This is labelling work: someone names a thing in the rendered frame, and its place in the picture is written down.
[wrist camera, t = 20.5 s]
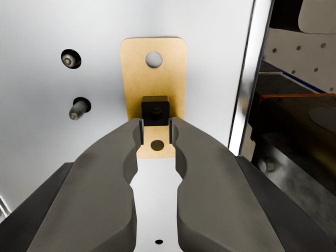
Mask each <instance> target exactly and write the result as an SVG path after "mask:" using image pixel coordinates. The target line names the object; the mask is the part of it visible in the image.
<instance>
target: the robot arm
mask: <svg viewBox="0 0 336 252"><path fill-rule="evenodd" d="M168 129H169V144H172V146H173V147H174V148H175V170H176V172H177V173H178V174H179V175H180V177H181V178H182V182H181V183H180V184H179V186H178V188H177V209H176V222H177V239H178V245H179V247H180V249H181V250H182V251H183V252H336V246H335V244H334V243H333V242H332V241H331V240H330V238H329V237H328V236H327V235H326V234H325V232H324V231H323V230H322V229H321V228H320V227H319V226H318V225H317V223H316V222H315V221H314V220H313V219H312V218H311V217H310V216H309V215H308V214H307V213H306V212H305V211H304V210H303V209H302V208H301V207H300V206H299V205H297V204H296V203H295V202H294V201H293V200H292V199H291V198H290V197H289V196H288V195H286V194H285V193H284V192H283V191H282V190H281V189H280V188H279V187H277V186H276V185H275V184H274V183H273V182H272V181H271V180H270V179H269V178H267V177H266V176H265V175H264V174H263V173H262V172H261V171H260V170H259V169H257V168H256V167H255V166H254V165H253V164H252V163H251V162H250V161H249V160H247V159H246V158H245V157H244V156H243V155H238V156H236V155H235V154H234V153H233V152H231V151H230V150H229V149H228V148H227V147H226V146H225V145H224V144H222V143H221V142H220V141H218V140H217V139H215V138H214V137H213V136H211V135H209V134H208V133H206V132H204V131H202V130H201V129H199V128H197V127H195V126H194V125H192V124H190V123H188V122H186V121H185V120H183V119H181V118H179V117H172V118H169V119H168ZM144 130H145V126H144V119H141V118H133V119H131V120H129V121H128V122H126V123H124V124H123V125H121V126H119V127H118V128H116V129H115V130H113V131H111V132H110V133H108V134H106V135H105V136H103V137H102V138H100V139H99V140H97V141H96V142H95V143H93V144H92V145H91V146H90V147H88V148H87V149H86V150H85V151H84V152H83V153H82V154H81V155H80V156H79V157H78V158H77V159H76V160H75V161H74V162H65V163H64V164H63V165H62V166H61V167H60V168H59V169H57V170H56V171H55V172H54V173H53V174H52V175H51V176H50V177H49V178H48V179H47V180H46V181H45V182H44V183H43V184H41V185H40V186H39V187H38V188H37V189H36V190H35V191H34V192H33V193H32V194H31V195H30V196H29V197H28V198H27V199H26V200H24V201H23V202H22V203H21V204H20V205H19V206H18V207H17V208H16V209H15V210H14V211H13V212H12V213H11V214H10V215H8V216H7V217H6V218H5V219H4V220H3V221H2V222H1V223H0V252H133V251H134V250H135V248H136V243H137V223H138V219H137V212H136V205H135V198H134V191H133V188H132V187H131V186H130V183H131V181H132V179H133V178H134V176H135V175H136V174H137V172H138V162H137V151H138V150H139V148H140V147H141V145H144Z"/></svg>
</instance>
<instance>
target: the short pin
mask: <svg viewBox="0 0 336 252"><path fill-rule="evenodd" d="M80 61H82V59H81V56H80V55H79V53H78V52H76V51H75V50H72V51H70V52H68V53H66V54H64V55H63V56H62V63H63V64H64V65H65V66H66V67H69V68H71V67H73V66H75V65H76V64H78V63H79V62H80Z"/></svg>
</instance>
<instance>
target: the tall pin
mask: <svg viewBox="0 0 336 252"><path fill-rule="evenodd" d="M90 105H91V103H90V101H89V100H88V99H86V98H84V97H80V99H79V100H78V101H77V102H76V103H75V104H74V106H73V107H72V108H71V109H70V111H69V117H70V119H72V120H74V121H75V120H78V119H80V118H81V117H82V116H83V115H84V113H85V112H86V110H87V109H88V108H89V106H90Z"/></svg>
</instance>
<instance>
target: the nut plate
mask: <svg viewBox="0 0 336 252"><path fill-rule="evenodd" d="M150 52H157V53H159V54H160V55H161V57H162V63H161V65H160V66H159V67H157V68H151V67H149V66H148V65H147V63H146V56H147V54H149V53H150ZM119 53H120V61H121V69H122V77H123V85H124V94H125V102H126V110H127V118H128V121H129V120H131V119H134V118H140V119H143V125H144V145H141V147H140V148H139V149H138V151H137V152H136V157H137V159H161V158H175V157H176V149H175V148H174V147H173V145H172V144H170V141H169V118H172V117H179V118H181V119H183V120H185V96H186V70H187V45H186V43H185V41H184V40H182V39H181V38H179V37H145V38H126V39H124V40H123V41H122V42H121V44H120V47H119ZM152 108H159V109H161V111H159V112H153V111H151V109H152ZM154 140H160V141H162V142H163V143H164V145H163V147H161V148H153V147H152V146H151V143H152V142H153V141H154Z"/></svg>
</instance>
